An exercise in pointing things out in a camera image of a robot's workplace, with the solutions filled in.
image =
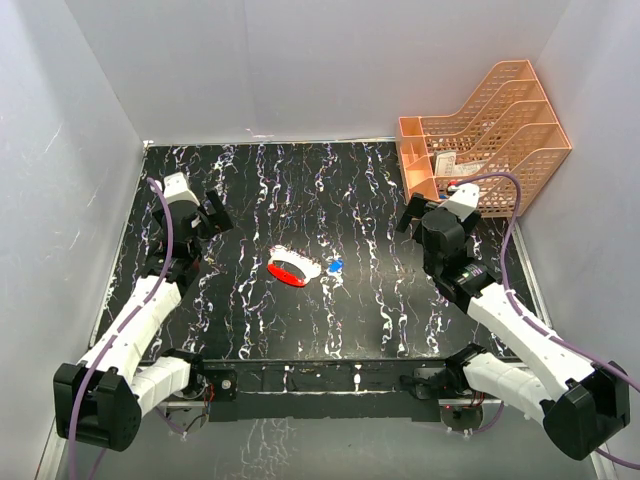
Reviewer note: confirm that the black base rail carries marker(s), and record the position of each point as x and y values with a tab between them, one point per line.
325	389

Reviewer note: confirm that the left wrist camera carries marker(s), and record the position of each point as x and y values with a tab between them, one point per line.
177	188

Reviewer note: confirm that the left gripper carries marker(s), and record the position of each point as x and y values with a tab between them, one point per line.
217	221

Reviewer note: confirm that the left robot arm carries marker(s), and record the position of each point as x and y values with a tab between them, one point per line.
102	399

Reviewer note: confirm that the blue key tag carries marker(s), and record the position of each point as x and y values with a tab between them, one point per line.
336	266

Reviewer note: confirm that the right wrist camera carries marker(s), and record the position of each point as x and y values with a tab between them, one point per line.
463	202

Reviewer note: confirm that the orange file organizer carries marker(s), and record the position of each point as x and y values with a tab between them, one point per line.
508	121

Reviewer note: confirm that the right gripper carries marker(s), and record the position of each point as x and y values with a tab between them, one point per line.
417	206

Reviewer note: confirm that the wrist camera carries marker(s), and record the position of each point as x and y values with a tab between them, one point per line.
463	202
177	188

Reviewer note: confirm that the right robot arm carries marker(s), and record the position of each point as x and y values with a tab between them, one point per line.
580	403

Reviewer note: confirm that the red and metal key holder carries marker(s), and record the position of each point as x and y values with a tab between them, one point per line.
292	268

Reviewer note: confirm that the papers in organizer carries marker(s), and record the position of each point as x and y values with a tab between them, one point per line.
446	165

